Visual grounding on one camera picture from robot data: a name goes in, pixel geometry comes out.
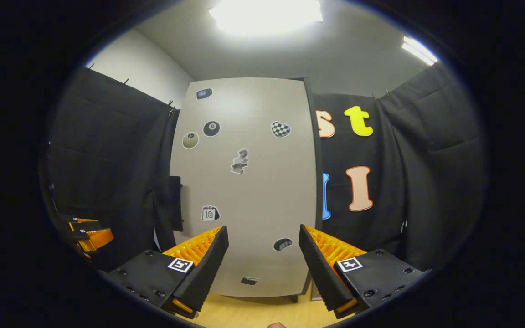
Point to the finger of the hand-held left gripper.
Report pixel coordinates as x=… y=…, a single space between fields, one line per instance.
x=100 y=238
x=90 y=223

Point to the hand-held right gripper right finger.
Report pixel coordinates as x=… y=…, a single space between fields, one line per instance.
x=321 y=273

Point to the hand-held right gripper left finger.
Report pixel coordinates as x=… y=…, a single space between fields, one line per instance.
x=208 y=269

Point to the black backdrop cloth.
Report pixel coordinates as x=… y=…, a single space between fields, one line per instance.
x=426 y=182

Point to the large ceiling light panel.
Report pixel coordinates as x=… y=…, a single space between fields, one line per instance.
x=267 y=16

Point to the beige cabinet door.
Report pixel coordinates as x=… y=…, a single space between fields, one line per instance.
x=253 y=191

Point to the small ceiling light panel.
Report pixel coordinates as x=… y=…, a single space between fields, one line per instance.
x=419 y=51

